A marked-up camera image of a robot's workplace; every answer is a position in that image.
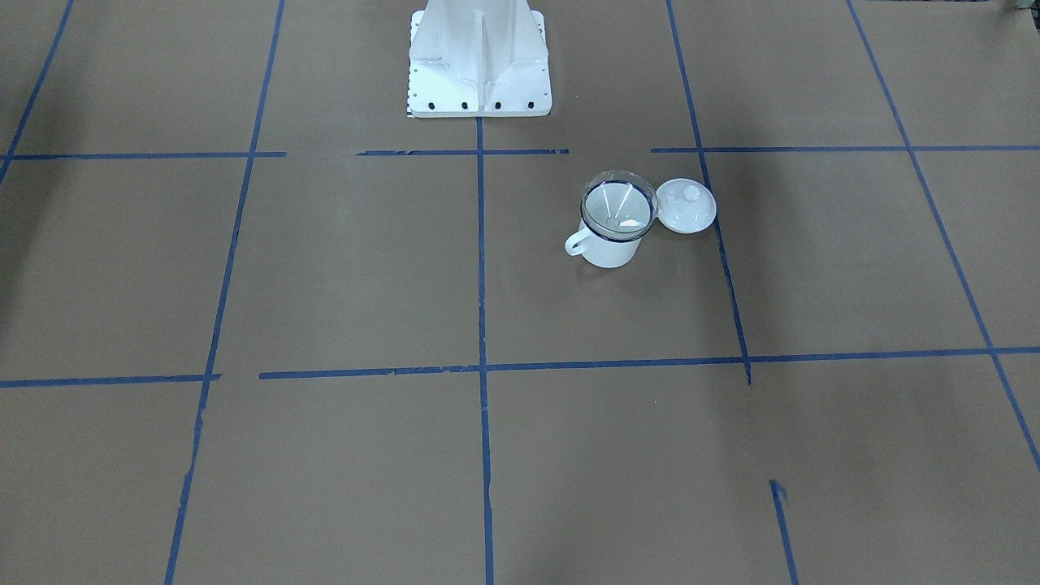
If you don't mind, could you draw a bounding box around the white cup lid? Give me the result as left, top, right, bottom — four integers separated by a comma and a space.
655, 178, 717, 236

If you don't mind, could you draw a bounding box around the white enamel cup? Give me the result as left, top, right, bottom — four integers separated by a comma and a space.
564, 210, 655, 269

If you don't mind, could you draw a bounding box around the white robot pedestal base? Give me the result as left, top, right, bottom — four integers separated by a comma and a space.
406, 1, 553, 119

